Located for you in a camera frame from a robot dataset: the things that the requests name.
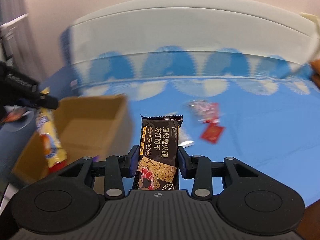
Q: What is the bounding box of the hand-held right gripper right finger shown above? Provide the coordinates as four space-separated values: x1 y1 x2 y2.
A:
177 146 258 200

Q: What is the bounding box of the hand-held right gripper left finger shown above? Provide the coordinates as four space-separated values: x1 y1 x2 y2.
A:
58 144 140 201

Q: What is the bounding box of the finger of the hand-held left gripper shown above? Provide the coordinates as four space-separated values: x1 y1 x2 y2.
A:
35 90 60 110

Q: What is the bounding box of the dark brown cracker packet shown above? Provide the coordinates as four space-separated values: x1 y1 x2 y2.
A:
137 114 184 191

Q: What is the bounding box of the yellow snack packet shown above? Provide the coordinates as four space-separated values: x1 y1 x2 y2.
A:
36 87 68 173

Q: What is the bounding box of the brown cardboard box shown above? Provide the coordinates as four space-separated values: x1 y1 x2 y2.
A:
11 94 133 185

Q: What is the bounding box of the pink snack packet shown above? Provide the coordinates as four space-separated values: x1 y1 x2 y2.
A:
187 100 221 125

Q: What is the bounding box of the silver snack packet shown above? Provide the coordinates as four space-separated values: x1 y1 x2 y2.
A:
178 127 195 148

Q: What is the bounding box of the dark red-printed packet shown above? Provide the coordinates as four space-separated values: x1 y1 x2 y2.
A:
4 105 30 123

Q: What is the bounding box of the small red packet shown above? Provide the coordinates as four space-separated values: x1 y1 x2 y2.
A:
200 122 226 145

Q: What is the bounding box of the white cabinet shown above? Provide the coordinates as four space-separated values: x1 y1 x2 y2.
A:
0 14 29 63

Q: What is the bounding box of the dark blue pillow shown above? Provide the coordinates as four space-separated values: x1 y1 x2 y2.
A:
59 27 74 67

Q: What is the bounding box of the cream pillow with blue fans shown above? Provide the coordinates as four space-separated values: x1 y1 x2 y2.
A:
67 8 320 87

